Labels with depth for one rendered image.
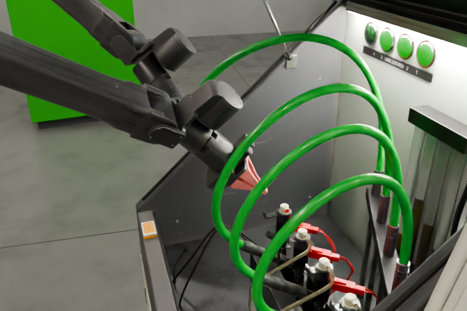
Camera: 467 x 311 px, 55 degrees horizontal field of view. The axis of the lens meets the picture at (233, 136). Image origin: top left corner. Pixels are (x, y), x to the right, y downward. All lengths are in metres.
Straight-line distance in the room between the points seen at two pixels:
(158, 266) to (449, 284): 0.61
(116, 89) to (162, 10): 6.55
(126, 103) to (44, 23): 3.31
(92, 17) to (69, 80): 0.34
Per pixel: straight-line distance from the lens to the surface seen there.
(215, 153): 0.74
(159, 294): 0.93
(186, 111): 0.71
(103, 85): 0.64
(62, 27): 3.94
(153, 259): 1.01
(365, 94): 0.72
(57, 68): 0.62
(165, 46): 0.88
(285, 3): 7.58
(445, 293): 0.56
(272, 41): 0.80
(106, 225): 2.78
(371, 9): 1.00
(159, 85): 0.88
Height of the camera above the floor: 1.60
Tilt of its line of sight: 25 degrees down
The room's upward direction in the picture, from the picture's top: straight up
